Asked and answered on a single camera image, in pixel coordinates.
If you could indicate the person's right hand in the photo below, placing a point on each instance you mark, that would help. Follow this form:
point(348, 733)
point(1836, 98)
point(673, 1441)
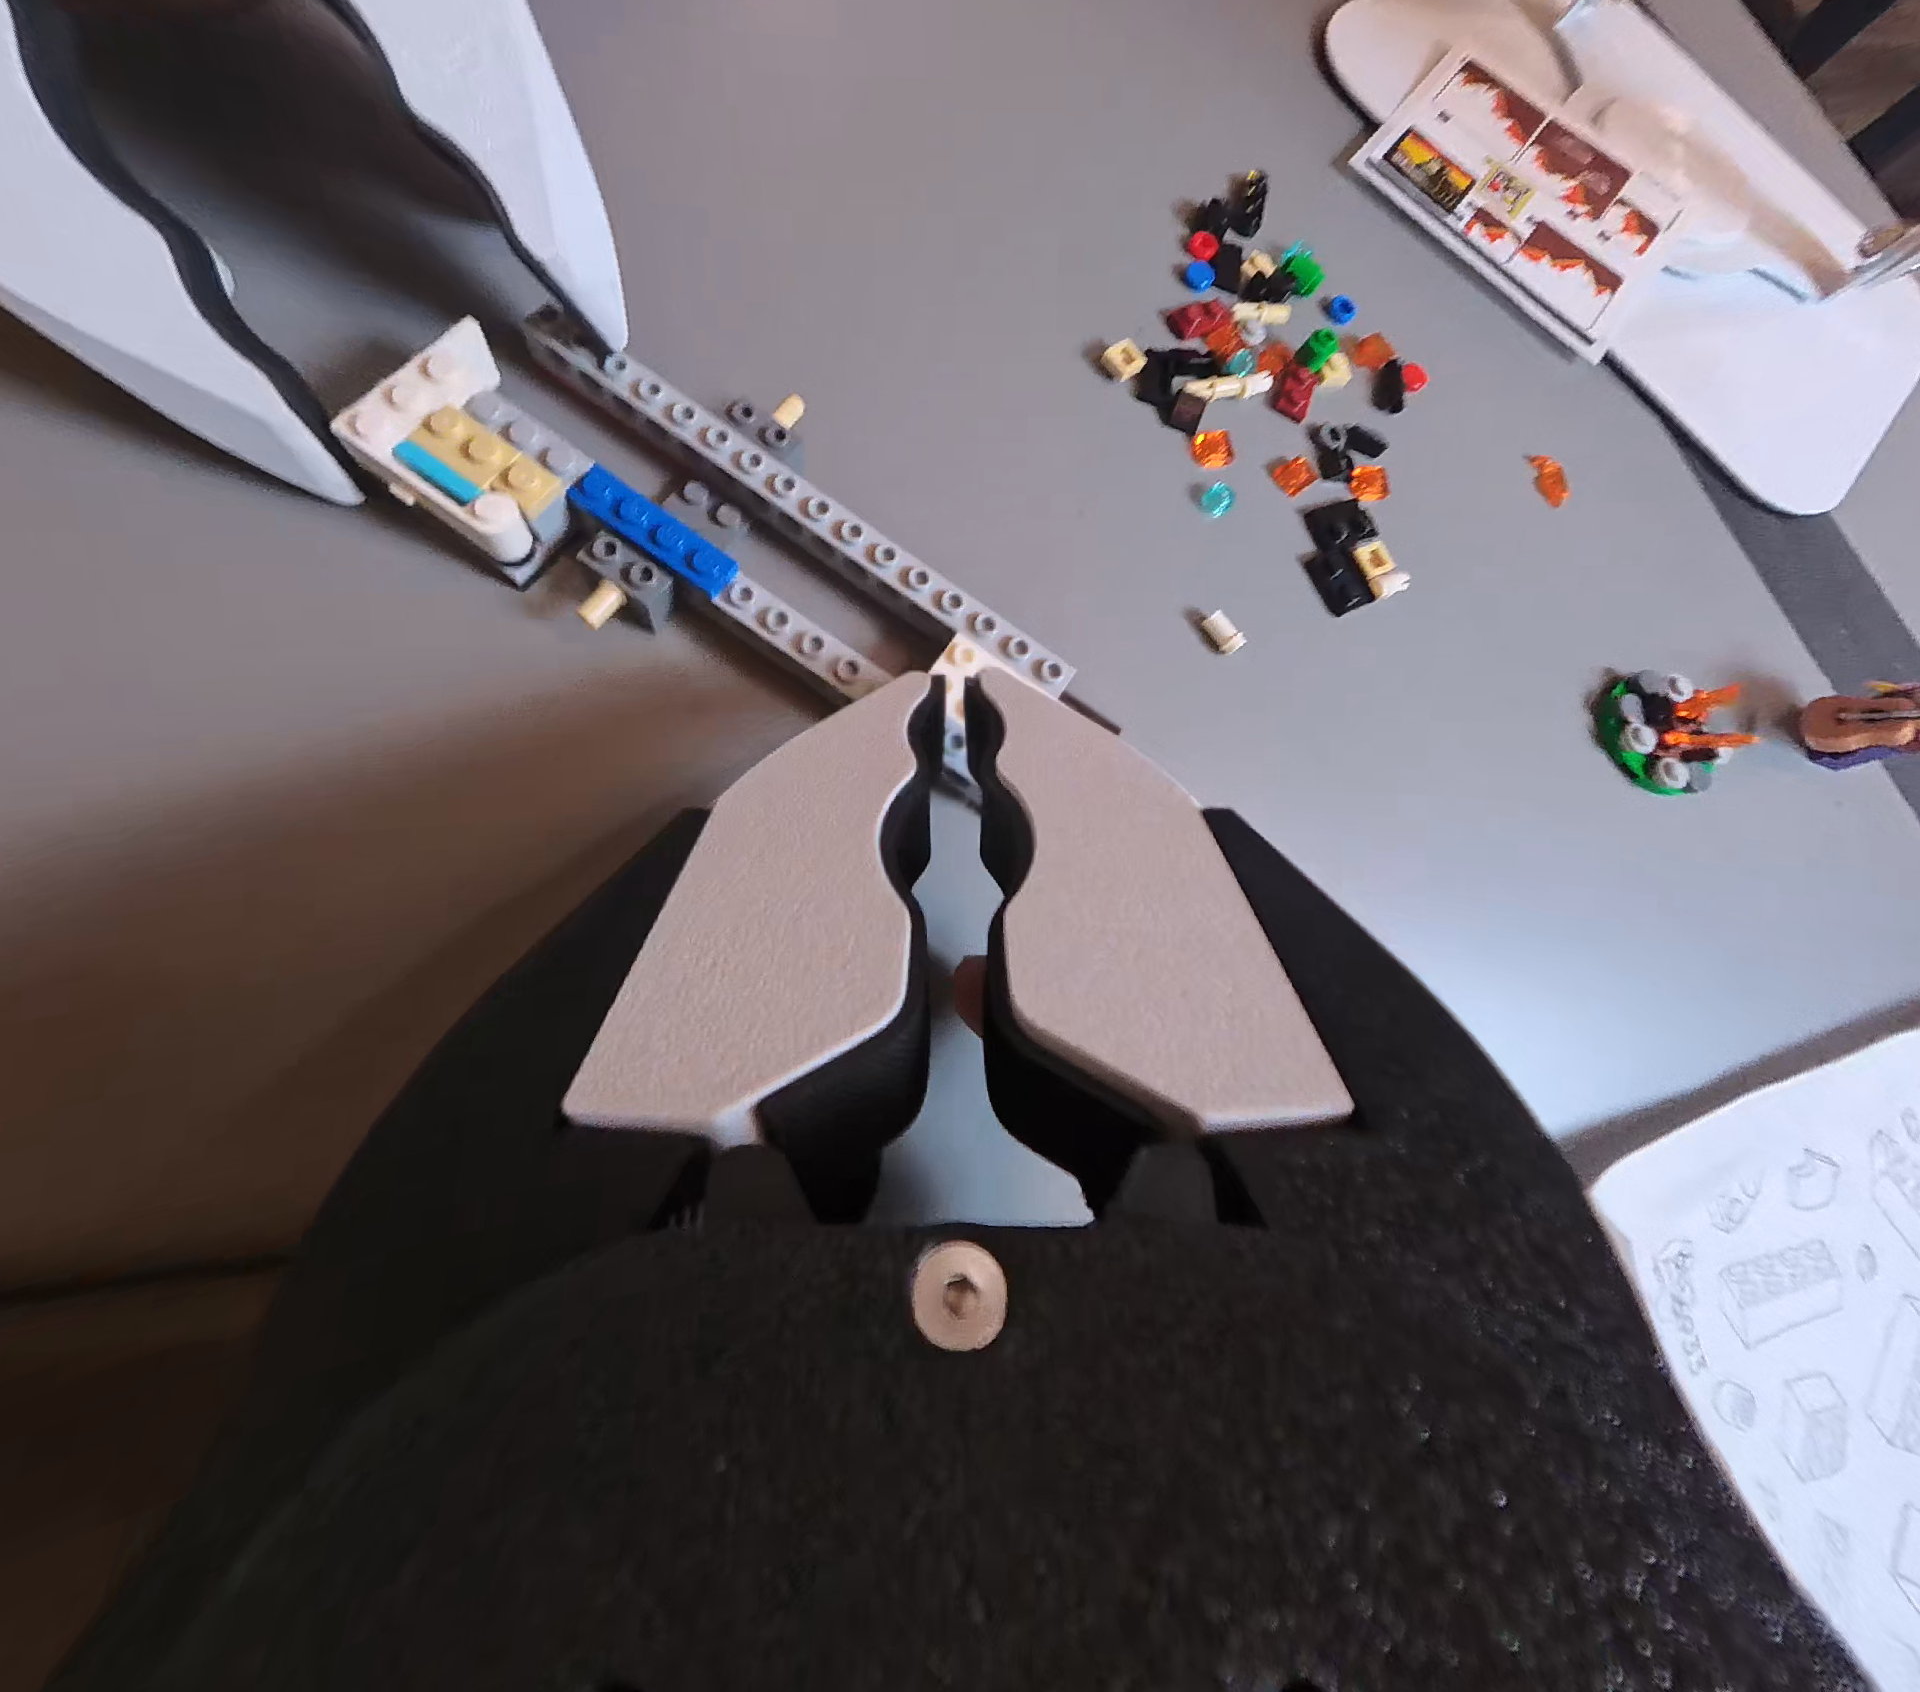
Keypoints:
point(971, 995)

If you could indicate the lego campfire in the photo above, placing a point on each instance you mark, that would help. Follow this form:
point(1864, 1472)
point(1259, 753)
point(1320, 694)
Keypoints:
point(1665, 733)

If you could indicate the orange lego flame piece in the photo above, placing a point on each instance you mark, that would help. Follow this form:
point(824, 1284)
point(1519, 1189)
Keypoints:
point(1548, 480)

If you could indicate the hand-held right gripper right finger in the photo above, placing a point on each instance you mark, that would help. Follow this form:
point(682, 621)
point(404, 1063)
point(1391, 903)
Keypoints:
point(1154, 956)

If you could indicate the tan lego pin piece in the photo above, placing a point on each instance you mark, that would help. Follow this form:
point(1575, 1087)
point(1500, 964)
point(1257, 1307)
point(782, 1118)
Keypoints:
point(1222, 631)

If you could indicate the pile of small lego pieces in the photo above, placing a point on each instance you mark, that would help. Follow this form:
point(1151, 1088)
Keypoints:
point(1275, 372)

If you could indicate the sticker sheet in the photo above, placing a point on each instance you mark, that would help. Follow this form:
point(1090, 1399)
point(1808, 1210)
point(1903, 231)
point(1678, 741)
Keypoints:
point(1515, 192)

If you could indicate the white printed paper bag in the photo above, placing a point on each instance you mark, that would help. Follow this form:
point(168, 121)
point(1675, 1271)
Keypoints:
point(1785, 1302)

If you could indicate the lego minifigure with guitar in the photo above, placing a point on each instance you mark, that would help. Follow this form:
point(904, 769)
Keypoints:
point(1861, 725)

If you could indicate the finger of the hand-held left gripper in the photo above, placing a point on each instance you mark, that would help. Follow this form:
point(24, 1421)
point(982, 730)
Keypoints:
point(134, 283)
point(404, 12)

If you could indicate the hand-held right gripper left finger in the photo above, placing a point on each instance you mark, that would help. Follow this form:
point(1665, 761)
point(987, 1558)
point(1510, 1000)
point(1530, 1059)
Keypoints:
point(751, 942)

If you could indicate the grey lego vehicle chassis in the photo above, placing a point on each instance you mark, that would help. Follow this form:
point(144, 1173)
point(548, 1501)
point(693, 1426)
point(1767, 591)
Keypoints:
point(818, 511)

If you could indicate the white book stand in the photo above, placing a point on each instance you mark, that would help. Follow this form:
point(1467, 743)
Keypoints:
point(1754, 372)

